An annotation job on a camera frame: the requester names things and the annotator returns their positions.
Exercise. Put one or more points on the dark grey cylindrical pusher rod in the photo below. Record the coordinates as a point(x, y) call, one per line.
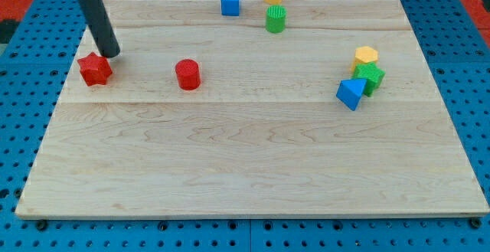
point(100, 27)

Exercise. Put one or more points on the red star block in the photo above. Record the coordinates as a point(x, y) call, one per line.
point(94, 69)

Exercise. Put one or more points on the green star block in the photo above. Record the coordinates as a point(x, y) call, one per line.
point(372, 74)

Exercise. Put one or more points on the red cylinder block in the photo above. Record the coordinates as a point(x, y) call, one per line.
point(188, 74)

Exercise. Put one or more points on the blue cube block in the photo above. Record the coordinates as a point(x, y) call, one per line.
point(230, 7)

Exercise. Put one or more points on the green cylinder block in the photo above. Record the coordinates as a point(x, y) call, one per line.
point(276, 19)

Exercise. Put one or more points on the light wooden board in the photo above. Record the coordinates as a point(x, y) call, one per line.
point(264, 135)

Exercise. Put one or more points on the blue triangle block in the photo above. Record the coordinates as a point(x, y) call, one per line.
point(350, 92)

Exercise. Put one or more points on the yellow hexagon block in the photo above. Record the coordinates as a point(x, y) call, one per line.
point(364, 55)

